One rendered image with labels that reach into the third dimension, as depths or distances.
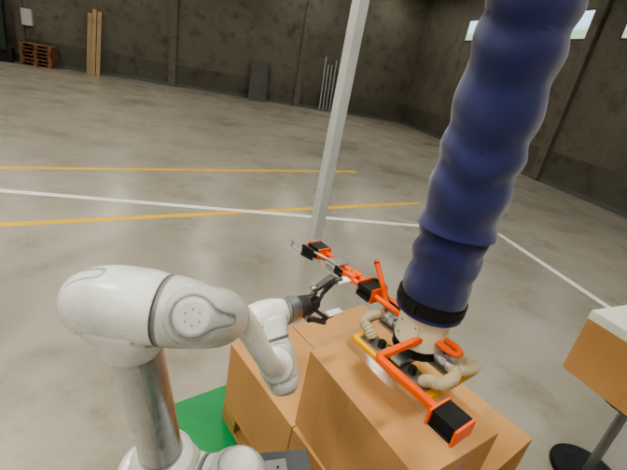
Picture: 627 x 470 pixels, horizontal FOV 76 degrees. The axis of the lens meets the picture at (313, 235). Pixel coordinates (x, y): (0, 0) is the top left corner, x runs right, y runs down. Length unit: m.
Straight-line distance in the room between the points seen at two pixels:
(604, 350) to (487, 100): 1.87
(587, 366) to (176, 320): 2.43
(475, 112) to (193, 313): 0.83
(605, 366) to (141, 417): 2.34
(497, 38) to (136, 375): 1.08
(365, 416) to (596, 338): 1.61
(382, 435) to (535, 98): 1.07
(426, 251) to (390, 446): 0.62
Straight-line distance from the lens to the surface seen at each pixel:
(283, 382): 1.25
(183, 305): 0.67
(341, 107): 4.38
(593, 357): 2.76
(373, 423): 1.46
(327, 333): 2.44
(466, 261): 1.24
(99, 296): 0.76
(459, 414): 1.14
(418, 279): 1.27
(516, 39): 1.13
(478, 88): 1.14
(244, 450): 1.18
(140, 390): 0.91
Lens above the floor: 1.98
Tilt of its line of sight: 23 degrees down
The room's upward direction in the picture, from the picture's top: 11 degrees clockwise
